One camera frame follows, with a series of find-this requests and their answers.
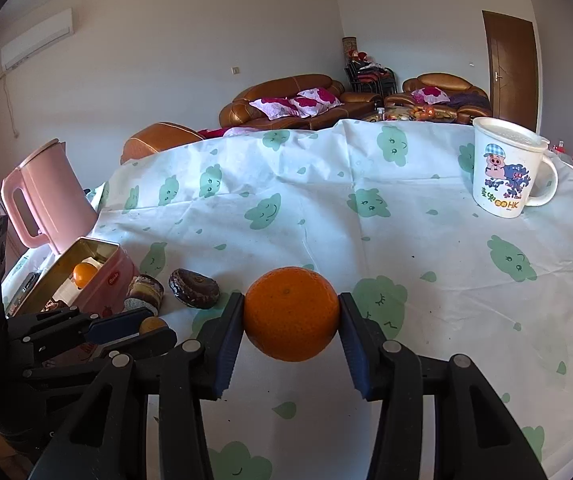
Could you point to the brown leather small sofa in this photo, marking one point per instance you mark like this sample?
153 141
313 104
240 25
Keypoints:
450 96

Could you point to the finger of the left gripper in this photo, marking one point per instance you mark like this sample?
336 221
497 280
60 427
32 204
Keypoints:
118 326
146 346

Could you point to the small tan longan fruit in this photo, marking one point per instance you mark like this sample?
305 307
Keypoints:
150 324

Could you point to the pink floral cushion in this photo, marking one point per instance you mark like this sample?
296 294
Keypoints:
314 102
275 108

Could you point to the pink electric kettle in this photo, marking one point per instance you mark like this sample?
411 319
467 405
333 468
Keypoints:
54 198

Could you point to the cut sugarcane piece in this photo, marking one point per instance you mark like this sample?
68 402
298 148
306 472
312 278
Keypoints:
144 291

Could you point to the large orange mandarin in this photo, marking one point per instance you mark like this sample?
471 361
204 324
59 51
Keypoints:
291 314

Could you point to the brown leather armchair near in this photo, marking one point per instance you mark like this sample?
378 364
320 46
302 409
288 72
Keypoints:
156 138

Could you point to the pink cushion on small sofa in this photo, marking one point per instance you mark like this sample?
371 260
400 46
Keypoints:
430 95

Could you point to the stacked dark chairs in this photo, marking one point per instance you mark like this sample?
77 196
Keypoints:
364 74

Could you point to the pink metal tin box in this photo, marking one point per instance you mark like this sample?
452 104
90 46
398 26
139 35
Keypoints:
104 295

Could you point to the brown wooden door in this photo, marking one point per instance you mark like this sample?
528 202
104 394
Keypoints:
513 68

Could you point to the pink floral cushion left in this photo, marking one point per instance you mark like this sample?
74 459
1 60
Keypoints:
275 108

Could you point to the small orange kumquat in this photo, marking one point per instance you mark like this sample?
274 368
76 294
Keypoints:
83 273

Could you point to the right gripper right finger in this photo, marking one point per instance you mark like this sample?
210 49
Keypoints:
476 437

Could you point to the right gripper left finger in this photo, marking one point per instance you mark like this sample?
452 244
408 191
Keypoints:
104 437

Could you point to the brown leather long sofa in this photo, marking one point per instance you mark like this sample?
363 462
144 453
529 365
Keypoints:
239 112

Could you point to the pink floral cushion right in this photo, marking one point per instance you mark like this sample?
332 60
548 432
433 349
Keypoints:
314 102

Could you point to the white cartoon mug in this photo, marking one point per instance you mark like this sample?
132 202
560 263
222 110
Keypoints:
507 160

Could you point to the white wall air conditioner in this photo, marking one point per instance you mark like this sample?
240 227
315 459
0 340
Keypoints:
36 39

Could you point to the coffee table with fruit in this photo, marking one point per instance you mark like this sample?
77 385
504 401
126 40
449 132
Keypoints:
422 113

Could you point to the white tablecloth green clouds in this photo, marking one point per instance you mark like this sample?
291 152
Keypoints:
386 213

